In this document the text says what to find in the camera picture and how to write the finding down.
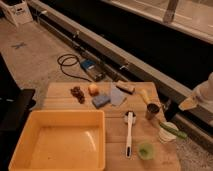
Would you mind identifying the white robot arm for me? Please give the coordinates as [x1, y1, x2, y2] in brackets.
[179, 72, 213, 111]

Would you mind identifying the yellow plastic tray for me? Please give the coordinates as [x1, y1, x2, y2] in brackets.
[8, 110, 105, 171]

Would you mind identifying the orange fruit toy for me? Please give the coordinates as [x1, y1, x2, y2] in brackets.
[88, 84, 99, 96]

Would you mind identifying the light blue cloth piece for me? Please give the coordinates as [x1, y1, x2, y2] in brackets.
[110, 84, 126, 106]

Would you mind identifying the blue grey power box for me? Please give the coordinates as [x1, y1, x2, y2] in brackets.
[80, 59, 105, 82]

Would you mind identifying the wooden block brush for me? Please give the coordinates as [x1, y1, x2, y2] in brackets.
[116, 81, 135, 94]

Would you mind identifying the dark grape bunch toy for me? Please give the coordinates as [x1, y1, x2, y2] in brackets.
[71, 86, 85, 104]

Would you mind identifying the metal cup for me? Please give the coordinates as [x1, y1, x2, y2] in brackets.
[145, 103, 160, 120]

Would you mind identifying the green plastic cup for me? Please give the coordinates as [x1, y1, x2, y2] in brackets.
[138, 143, 154, 160]

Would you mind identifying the white bowl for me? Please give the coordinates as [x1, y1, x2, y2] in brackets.
[158, 122, 177, 143]

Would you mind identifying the green stick utensil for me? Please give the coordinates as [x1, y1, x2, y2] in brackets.
[159, 122, 187, 139]

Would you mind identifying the black chair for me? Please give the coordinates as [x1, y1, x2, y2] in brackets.
[0, 53, 36, 171]

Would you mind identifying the white cardboard box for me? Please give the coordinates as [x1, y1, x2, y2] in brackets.
[0, 0, 33, 27]

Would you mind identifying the black cable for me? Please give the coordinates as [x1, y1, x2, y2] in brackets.
[56, 53, 93, 83]

